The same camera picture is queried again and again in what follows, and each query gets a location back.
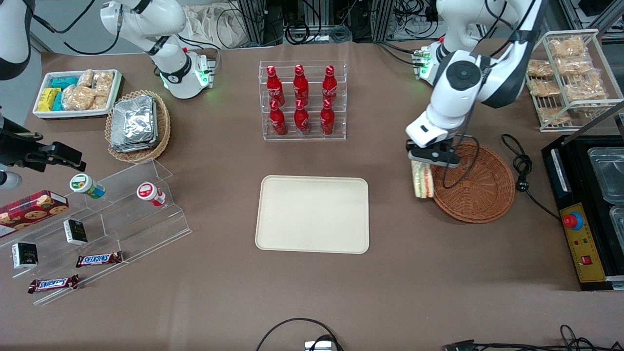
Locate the Snickers bar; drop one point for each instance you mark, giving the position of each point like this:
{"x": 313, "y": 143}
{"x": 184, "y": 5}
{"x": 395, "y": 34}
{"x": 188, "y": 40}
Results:
{"x": 99, "y": 259}
{"x": 53, "y": 283}

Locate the clear acrylic bottle rack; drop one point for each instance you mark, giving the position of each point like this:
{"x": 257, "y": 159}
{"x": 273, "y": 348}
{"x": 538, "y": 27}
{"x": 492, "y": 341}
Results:
{"x": 312, "y": 138}

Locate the red cola bottle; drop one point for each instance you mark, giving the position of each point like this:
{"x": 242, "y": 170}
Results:
{"x": 301, "y": 87}
{"x": 327, "y": 121}
{"x": 330, "y": 87}
{"x": 274, "y": 87}
{"x": 278, "y": 123}
{"x": 301, "y": 122}

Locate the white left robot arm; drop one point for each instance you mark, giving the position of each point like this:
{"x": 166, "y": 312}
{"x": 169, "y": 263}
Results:
{"x": 463, "y": 78}

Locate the triangular sandwich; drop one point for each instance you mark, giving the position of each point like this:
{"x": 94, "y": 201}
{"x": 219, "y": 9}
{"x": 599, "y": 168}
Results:
{"x": 423, "y": 183}

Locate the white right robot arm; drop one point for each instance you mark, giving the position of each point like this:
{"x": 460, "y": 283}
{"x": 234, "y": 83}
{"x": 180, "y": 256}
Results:
{"x": 146, "y": 24}

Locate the black appliance yellow panel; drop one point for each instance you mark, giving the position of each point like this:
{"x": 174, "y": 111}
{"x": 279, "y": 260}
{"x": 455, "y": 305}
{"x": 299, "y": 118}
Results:
{"x": 585, "y": 243}

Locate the green lid cup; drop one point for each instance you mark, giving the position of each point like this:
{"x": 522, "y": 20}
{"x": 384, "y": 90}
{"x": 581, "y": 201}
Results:
{"x": 84, "y": 184}

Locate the small black box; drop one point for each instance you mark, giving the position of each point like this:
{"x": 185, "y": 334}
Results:
{"x": 75, "y": 232}
{"x": 24, "y": 256}

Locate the white rectangular snack tray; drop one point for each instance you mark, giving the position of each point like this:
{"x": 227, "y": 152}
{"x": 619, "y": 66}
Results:
{"x": 73, "y": 113}

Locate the clear acrylic stepped display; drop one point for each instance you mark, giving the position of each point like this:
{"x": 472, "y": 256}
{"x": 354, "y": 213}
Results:
{"x": 136, "y": 229}

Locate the red tartan cookie box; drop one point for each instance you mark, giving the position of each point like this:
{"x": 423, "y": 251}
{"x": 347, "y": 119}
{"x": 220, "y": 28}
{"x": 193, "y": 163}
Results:
{"x": 29, "y": 210}

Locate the silver foil pack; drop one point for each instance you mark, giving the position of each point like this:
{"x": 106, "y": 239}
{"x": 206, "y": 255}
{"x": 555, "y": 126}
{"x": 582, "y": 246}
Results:
{"x": 136, "y": 147}
{"x": 132, "y": 119}

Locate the steel food pan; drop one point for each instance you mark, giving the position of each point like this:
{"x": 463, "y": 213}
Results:
{"x": 618, "y": 224}
{"x": 609, "y": 175}

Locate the oval tan wicker basket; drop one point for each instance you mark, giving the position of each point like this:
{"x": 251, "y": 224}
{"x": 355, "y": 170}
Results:
{"x": 163, "y": 122}

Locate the beige cloth bag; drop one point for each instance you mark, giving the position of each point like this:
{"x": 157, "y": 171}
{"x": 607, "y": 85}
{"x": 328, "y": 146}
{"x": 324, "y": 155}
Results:
{"x": 214, "y": 27}

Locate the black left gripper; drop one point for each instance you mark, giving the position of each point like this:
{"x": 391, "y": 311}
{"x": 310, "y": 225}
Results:
{"x": 444, "y": 146}

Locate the beige plastic tray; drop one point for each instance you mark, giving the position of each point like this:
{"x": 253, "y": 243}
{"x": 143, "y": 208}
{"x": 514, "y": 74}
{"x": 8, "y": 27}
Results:
{"x": 312, "y": 214}

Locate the yellow snack pack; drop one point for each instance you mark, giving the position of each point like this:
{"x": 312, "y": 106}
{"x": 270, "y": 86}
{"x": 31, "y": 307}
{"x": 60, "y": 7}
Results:
{"x": 48, "y": 99}

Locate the small silver device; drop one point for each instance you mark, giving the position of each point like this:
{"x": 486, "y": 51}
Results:
{"x": 319, "y": 346}

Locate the bagged fried snack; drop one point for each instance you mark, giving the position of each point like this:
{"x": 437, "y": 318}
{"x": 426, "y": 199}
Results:
{"x": 541, "y": 69}
{"x": 574, "y": 67}
{"x": 567, "y": 47}
{"x": 553, "y": 115}
{"x": 585, "y": 88}
{"x": 545, "y": 88}

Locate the clear rice cracker bag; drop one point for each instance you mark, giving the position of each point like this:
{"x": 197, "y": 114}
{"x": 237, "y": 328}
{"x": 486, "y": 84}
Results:
{"x": 104, "y": 83}
{"x": 78, "y": 98}
{"x": 101, "y": 102}
{"x": 86, "y": 78}

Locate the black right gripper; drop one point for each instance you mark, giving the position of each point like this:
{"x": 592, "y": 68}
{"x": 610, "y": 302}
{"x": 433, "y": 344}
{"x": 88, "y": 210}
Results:
{"x": 13, "y": 147}

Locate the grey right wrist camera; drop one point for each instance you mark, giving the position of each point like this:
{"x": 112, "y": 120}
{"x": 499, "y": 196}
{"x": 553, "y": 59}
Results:
{"x": 9, "y": 180}

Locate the teal snack pack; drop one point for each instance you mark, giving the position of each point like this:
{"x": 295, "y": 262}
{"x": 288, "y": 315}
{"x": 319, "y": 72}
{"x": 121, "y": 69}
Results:
{"x": 58, "y": 102}
{"x": 64, "y": 82}

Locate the red lid cup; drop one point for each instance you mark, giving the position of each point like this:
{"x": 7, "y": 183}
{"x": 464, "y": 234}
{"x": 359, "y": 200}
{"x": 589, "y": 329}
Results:
{"x": 147, "y": 191}

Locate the round brown wicker basket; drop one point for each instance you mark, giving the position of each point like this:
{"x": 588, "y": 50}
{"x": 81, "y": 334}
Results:
{"x": 487, "y": 195}

